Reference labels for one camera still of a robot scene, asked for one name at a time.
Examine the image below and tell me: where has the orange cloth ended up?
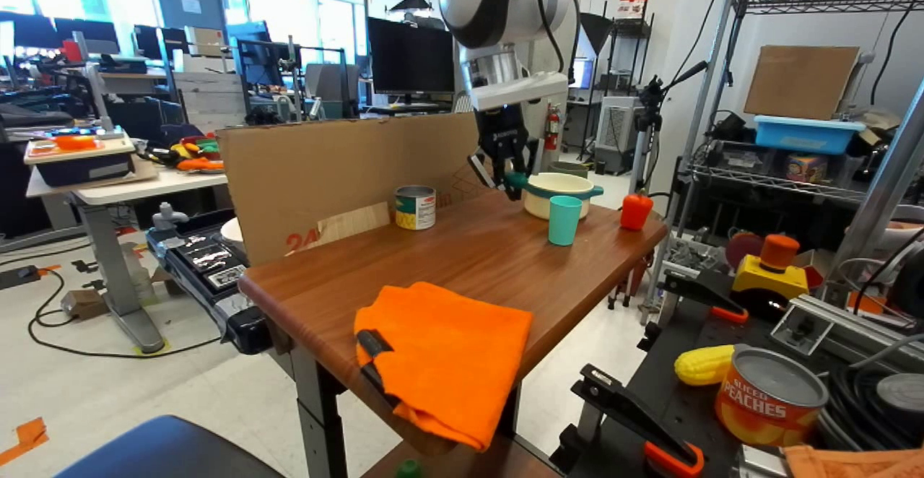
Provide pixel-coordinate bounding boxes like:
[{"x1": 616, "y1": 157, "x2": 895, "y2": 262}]
[
  {"x1": 783, "y1": 443, "x2": 924, "y2": 478},
  {"x1": 353, "y1": 281, "x2": 534, "y2": 453}
]

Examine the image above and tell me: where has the small cardboard box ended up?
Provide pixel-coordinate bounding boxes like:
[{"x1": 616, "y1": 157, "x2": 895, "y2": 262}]
[{"x1": 60, "y1": 288, "x2": 110, "y2": 321}]

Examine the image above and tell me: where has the monitor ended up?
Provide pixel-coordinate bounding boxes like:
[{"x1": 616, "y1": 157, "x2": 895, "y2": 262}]
[{"x1": 366, "y1": 16, "x2": 456, "y2": 107}]

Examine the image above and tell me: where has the teal plastic cup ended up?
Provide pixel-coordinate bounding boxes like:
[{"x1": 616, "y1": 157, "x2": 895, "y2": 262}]
[{"x1": 547, "y1": 195, "x2": 583, "y2": 247}]

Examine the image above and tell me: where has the black shelf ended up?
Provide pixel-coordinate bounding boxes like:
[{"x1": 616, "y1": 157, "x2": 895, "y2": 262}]
[{"x1": 605, "y1": 18, "x2": 655, "y2": 97}]

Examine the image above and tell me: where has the orange labelled tin can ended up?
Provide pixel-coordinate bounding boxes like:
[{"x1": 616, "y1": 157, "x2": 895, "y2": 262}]
[{"x1": 714, "y1": 344, "x2": 830, "y2": 448}]

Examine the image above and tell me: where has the heap of toy vegetables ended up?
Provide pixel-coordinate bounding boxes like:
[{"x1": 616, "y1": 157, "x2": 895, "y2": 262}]
[{"x1": 137, "y1": 135, "x2": 226, "y2": 174}]

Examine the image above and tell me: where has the white air purifier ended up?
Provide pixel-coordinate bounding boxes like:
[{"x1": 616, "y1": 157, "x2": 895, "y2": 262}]
[{"x1": 594, "y1": 95, "x2": 644, "y2": 175}]

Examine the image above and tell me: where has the cream pot with teal handles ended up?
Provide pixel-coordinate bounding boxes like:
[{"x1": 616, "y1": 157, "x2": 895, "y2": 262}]
[{"x1": 505, "y1": 171, "x2": 605, "y2": 221}]

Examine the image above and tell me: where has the coil of black cable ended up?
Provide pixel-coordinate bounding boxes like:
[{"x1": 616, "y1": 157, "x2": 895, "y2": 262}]
[{"x1": 819, "y1": 359, "x2": 924, "y2": 453}]

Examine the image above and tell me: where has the blue plastic bin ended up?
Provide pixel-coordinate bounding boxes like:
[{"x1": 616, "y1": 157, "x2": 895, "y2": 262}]
[{"x1": 754, "y1": 115, "x2": 866, "y2": 156}]

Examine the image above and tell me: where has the cardboard sheet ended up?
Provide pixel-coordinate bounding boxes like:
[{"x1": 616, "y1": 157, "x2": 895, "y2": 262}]
[{"x1": 743, "y1": 45, "x2": 862, "y2": 121}]

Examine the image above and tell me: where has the black clamp with orange handle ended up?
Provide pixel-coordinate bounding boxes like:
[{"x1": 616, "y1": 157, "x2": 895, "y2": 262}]
[
  {"x1": 570, "y1": 363, "x2": 706, "y2": 478},
  {"x1": 660, "y1": 269, "x2": 750, "y2": 325}
]

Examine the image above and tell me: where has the tray with orange toy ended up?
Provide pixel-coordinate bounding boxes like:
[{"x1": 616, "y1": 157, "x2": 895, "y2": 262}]
[{"x1": 23, "y1": 131, "x2": 138, "y2": 188}]

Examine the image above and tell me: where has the wire shelf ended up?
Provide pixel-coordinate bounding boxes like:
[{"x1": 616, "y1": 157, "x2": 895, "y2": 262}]
[{"x1": 641, "y1": 0, "x2": 924, "y2": 309}]

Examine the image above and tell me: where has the yellow emergency stop button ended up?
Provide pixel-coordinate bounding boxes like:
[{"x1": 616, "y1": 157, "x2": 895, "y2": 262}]
[{"x1": 731, "y1": 234, "x2": 810, "y2": 303}]

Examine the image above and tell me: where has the white standing desk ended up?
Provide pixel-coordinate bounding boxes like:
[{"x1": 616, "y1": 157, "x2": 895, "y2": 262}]
[{"x1": 25, "y1": 162, "x2": 229, "y2": 355}]

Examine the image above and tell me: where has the orange toy pepper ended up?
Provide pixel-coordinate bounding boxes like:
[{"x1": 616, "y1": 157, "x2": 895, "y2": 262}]
[{"x1": 619, "y1": 192, "x2": 655, "y2": 232}]

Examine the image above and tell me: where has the yellow toy corn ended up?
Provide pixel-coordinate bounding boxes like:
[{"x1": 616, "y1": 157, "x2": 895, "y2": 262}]
[{"x1": 674, "y1": 344, "x2": 736, "y2": 387}]

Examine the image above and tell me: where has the black marker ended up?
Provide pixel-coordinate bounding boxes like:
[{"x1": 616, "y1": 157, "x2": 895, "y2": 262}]
[{"x1": 357, "y1": 329, "x2": 399, "y2": 401}]

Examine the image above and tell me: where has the tin can with yellow label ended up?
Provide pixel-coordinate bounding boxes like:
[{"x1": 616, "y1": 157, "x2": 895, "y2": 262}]
[{"x1": 394, "y1": 185, "x2": 437, "y2": 232}]

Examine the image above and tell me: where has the blue chair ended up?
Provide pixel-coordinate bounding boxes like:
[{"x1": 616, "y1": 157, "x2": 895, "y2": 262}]
[{"x1": 53, "y1": 414, "x2": 287, "y2": 478}]

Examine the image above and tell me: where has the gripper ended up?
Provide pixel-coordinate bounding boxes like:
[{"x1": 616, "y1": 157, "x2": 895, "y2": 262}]
[{"x1": 468, "y1": 105, "x2": 541, "y2": 201}]

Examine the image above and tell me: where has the cardboard panel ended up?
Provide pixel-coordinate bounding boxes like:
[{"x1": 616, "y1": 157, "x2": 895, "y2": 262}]
[{"x1": 216, "y1": 110, "x2": 494, "y2": 267}]

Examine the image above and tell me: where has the toy kitchen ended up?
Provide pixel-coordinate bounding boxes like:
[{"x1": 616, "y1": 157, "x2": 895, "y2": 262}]
[{"x1": 145, "y1": 201, "x2": 273, "y2": 356}]

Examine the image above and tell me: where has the red fire extinguisher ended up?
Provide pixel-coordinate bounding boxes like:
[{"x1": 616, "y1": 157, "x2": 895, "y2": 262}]
[{"x1": 544, "y1": 102, "x2": 563, "y2": 152}]

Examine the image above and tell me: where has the camera on tripod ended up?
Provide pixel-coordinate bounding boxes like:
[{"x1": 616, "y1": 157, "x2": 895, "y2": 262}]
[{"x1": 628, "y1": 60, "x2": 710, "y2": 199}]

